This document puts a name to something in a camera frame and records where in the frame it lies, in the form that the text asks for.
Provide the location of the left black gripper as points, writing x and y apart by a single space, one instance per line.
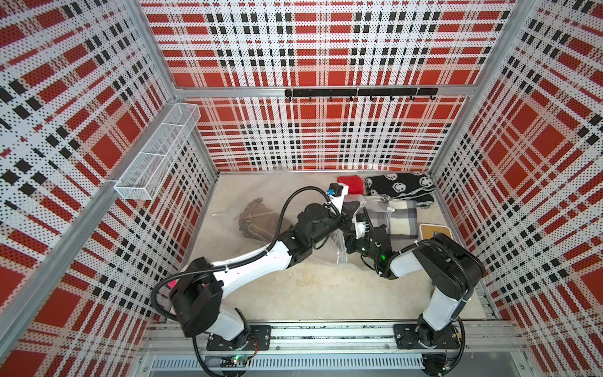
348 212

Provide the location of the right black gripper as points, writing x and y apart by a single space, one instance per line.
350 240

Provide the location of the clear plastic vacuum bag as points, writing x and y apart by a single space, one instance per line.
363 225

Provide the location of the grey white plaid scarf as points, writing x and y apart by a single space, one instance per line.
398 216

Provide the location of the brown knitted scarf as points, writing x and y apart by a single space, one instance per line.
258 222

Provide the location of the red knitted scarf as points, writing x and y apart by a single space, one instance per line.
355 184

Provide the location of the black smiley pattern scarf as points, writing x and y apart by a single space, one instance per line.
402 186

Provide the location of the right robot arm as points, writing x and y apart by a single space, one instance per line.
453 271

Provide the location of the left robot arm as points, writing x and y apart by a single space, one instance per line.
197 299

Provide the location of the white wooden top tray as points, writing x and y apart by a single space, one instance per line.
428 231

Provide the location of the pink striped plush toy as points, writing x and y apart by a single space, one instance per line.
172 283

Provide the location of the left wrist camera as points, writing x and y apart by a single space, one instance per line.
337 193

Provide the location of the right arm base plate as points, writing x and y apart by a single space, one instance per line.
422 337

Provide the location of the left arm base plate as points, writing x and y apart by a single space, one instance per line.
256 337

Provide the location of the black wall hook rail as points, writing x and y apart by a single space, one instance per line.
410 92

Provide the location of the aluminium front rail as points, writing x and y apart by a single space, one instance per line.
379 337

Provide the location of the white wire mesh shelf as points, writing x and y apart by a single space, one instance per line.
146 175

